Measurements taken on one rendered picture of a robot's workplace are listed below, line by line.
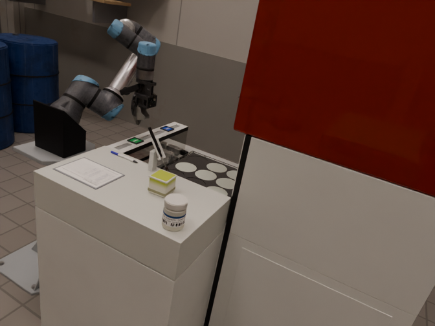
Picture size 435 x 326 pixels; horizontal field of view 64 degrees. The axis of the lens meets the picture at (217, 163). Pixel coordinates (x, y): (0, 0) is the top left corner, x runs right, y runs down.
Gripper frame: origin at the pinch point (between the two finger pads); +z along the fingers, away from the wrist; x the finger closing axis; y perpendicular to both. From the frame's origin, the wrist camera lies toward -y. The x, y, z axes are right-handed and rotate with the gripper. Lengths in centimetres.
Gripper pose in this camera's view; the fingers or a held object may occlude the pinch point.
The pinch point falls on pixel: (136, 121)
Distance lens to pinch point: 165.2
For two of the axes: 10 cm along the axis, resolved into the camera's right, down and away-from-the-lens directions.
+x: 4.4, -3.0, 8.5
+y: 8.8, 3.2, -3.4
